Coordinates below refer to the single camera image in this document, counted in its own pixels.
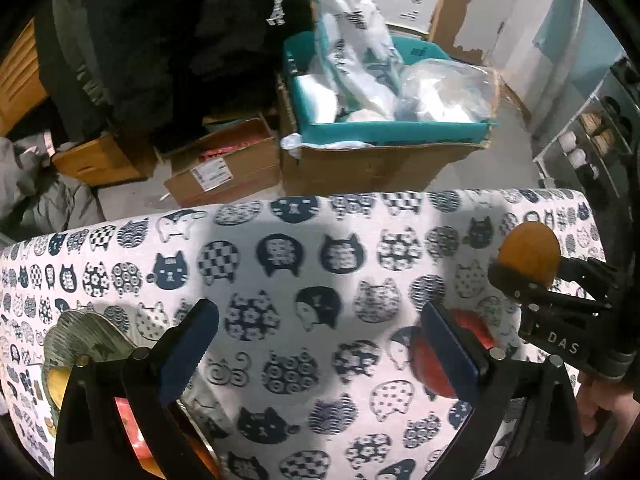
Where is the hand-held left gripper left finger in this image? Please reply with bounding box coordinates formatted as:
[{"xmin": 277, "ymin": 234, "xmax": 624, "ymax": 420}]
[{"xmin": 52, "ymin": 299, "xmax": 221, "ymax": 480}]

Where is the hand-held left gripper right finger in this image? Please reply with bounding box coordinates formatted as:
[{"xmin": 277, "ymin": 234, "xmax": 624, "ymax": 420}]
[{"xmin": 421, "ymin": 302, "xmax": 586, "ymax": 480}]

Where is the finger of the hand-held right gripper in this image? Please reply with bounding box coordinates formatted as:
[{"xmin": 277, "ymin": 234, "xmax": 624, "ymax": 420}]
[
  {"xmin": 487, "ymin": 259, "xmax": 603, "ymax": 313},
  {"xmin": 554, "ymin": 255, "xmax": 622, "ymax": 283}
]

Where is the large orange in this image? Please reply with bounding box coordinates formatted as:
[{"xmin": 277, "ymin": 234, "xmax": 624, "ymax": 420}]
[{"xmin": 499, "ymin": 221, "xmax": 562, "ymax": 286}]

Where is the red apple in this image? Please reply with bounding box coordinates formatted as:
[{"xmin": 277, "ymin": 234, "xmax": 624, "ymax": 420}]
[
  {"xmin": 114, "ymin": 394, "xmax": 152, "ymax": 461},
  {"xmin": 410, "ymin": 310, "xmax": 499, "ymax": 401}
]

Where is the green glass plate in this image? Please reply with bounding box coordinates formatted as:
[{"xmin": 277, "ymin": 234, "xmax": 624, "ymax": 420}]
[{"xmin": 40, "ymin": 309, "xmax": 142, "ymax": 413}]

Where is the small tangerine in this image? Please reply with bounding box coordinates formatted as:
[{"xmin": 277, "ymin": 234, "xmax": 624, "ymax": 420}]
[{"xmin": 182, "ymin": 430, "xmax": 222, "ymax": 480}]

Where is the person's right hand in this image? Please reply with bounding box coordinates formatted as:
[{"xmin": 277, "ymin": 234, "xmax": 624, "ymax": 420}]
[{"xmin": 580, "ymin": 380, "xmax": 640, "ymax": 442}]

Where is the white shoe rack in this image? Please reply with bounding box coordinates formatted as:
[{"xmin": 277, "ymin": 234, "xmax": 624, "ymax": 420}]
[{"xmin": 532, "ymin": 60, "xmax": 636, "ymax": 186}]

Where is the shoe rack with shoes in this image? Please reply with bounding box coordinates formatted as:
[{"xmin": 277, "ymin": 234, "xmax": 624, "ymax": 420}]
[{"xmin": 557, "ymin": 95, "xmax": 633, "ymax": 181}]

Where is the cat print tablecloth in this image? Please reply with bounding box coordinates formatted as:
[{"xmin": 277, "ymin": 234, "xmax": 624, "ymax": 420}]
[{"xmin": 0, "ymin": 187, "xmax": 609, "ymax": 480}]

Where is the large cardboard box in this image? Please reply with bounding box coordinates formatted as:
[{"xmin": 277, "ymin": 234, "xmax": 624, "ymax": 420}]
[{"xmin": 277, "ymin": 72, "xmax": 501, "ymax": 197}]

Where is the labelled cardboard box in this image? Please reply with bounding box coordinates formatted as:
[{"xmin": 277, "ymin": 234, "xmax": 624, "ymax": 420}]
[{"xmin": 162, "ymin": 116, "xmax": 282, "ymax": 208}]

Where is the teal box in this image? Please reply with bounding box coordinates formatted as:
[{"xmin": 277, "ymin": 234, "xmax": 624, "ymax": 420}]
[{"xmin": 282, "ymin": 30, "xmax": 493, "ymax": 147}]

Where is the clear plastic bag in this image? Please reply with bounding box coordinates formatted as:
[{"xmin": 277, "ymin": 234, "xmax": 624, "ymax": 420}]
[{"xmin": 397, "ymin": 59, "xmax": 496, "ymax": 123}]

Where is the wooden box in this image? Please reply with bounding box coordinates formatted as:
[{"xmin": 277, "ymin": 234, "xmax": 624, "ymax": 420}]
[{"xmin": 65, "ymin": 132, "xmax": 158, "ymax": 188}]

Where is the grey clothes pile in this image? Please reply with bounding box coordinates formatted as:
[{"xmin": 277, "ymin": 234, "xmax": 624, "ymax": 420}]
[{"xmin": 0, "ymin": 135, "xmax": 107, "ymax": 241}]

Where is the white rice bag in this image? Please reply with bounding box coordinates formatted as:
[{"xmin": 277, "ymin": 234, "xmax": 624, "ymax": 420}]
[{"xmin": 277, "ymin": 0, "xmax": 406, "ymax": 121}]

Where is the black coat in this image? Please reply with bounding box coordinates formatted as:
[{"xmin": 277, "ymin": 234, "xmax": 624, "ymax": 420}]
[{"xmin": 35, "ymin": 0, "xmax": 321, "ymax": 151}]

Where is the wooden louvered wardrobe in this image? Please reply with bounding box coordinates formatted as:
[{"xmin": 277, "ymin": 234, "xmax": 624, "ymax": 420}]
[{"xmin": 0, "ymin": 17, "xmax": 51, "ymax": 136}]

